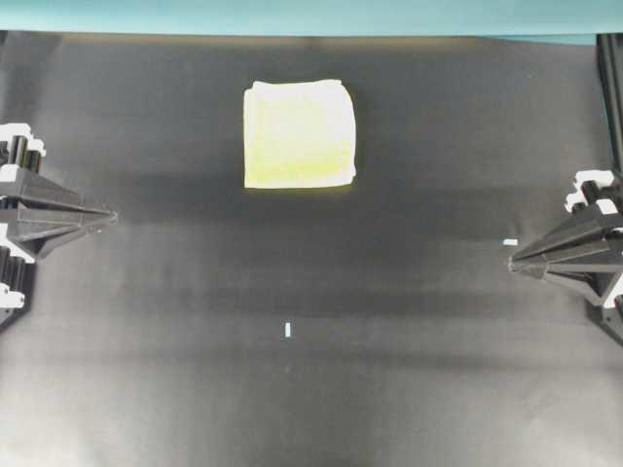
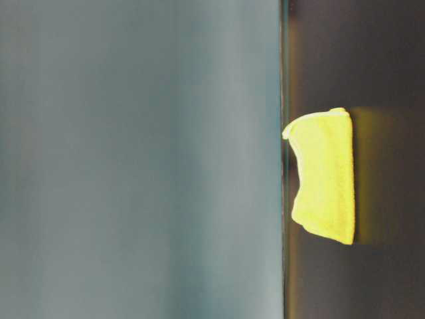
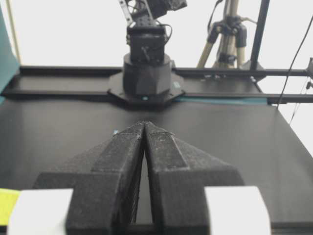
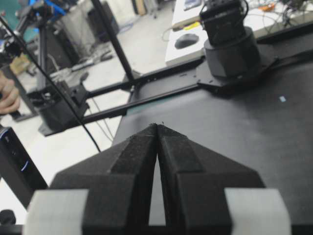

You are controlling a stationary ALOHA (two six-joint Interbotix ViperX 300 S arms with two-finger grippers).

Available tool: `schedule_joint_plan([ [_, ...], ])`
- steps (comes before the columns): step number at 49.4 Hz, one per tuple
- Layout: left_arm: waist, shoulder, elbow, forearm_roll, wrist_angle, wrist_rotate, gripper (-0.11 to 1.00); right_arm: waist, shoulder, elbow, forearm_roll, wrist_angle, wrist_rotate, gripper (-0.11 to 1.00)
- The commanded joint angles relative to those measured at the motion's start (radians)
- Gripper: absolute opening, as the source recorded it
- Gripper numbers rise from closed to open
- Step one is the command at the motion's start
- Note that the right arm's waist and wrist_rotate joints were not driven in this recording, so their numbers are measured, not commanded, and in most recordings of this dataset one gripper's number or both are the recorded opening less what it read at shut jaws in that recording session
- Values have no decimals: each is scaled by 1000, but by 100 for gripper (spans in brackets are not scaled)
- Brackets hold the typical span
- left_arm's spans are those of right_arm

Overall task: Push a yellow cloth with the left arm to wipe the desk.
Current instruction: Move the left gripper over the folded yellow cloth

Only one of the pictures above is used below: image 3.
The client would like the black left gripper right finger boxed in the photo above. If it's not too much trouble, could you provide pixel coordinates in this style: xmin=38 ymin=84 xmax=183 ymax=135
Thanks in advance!
xmin=145 ymin=122 xmax=245 ymax=235

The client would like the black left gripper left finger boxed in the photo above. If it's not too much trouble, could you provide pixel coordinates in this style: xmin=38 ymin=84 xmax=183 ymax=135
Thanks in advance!
xmin=33 ymin=121 xmax=145 ymax=235

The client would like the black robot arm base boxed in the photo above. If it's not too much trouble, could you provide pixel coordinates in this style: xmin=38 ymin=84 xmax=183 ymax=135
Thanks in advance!
xmin=108 ymin=0 xmax=187 ymax=105

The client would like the teal panel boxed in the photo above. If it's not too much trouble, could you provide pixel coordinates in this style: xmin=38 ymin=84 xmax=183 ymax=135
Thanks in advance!
xmin=0 ymin=3 xmax=21 ymax=93

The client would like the black aluminium frame rail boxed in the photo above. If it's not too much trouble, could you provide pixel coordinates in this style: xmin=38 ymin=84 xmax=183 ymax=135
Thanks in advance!
xmin=2 ymin=66 xmax=313 ymax=105

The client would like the thin black cable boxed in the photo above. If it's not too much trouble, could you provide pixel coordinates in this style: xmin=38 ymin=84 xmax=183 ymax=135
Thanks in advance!
xmin=276 ymin=17 xmax=313 ymax=106

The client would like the beige camera tripod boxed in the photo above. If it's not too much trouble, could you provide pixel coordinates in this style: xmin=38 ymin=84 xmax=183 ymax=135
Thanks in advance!
xmin=197 ymin=0 xmax=247 ymax=69

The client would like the black vertical frame post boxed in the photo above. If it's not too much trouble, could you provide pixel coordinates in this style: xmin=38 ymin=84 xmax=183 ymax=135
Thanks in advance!
xmin=250 ymin=0 xmax=270 ymax=71

